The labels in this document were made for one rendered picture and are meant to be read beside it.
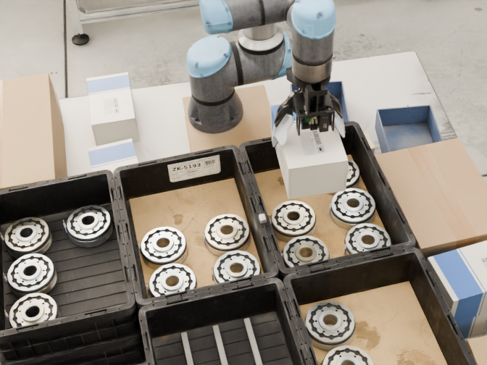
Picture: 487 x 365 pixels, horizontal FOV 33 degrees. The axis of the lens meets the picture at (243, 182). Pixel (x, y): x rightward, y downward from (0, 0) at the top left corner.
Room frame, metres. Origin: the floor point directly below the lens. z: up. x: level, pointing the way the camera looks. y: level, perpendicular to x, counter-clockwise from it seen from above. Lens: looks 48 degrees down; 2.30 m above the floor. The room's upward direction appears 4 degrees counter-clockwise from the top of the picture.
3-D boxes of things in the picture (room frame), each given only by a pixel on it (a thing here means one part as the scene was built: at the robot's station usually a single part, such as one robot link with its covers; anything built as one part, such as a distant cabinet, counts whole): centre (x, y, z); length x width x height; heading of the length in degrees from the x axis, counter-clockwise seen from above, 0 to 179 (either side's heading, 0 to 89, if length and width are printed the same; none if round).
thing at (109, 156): (1.45, 0.32, 0.75); 0.20 x 0.12 x 0.09; 13
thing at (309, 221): (1.20, -0.11, 0.86); 0.10 x 0.10 x 0.01
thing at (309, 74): (1.18, -0.14, 1.33); 0.08 x 0.08 x 0.05
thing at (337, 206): (1.22, -0.25, 0.86); 0.10 x 0.10 x 0.01
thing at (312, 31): (1.18, -0.14, 1.41); 0.09 x 0.08 x 0.11; 10
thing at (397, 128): (1.54, -0.45, 0.74); 0.20 x 0.15 x 0.07; 2
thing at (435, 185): (1.25, -0.46, 0.78); 0.30 x 0.22 x 0.16; 11
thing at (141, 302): (1.15, 0.12, 0.92); 0.40 x 0.30 x 0.02; 11
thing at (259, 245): (1.15, 0.12, 0.87); 0.40 x 0.30 x 0.11; 11
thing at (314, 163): (1.20, -0.14, 1.09); 0.20 x 0.12 x 0.09; 6
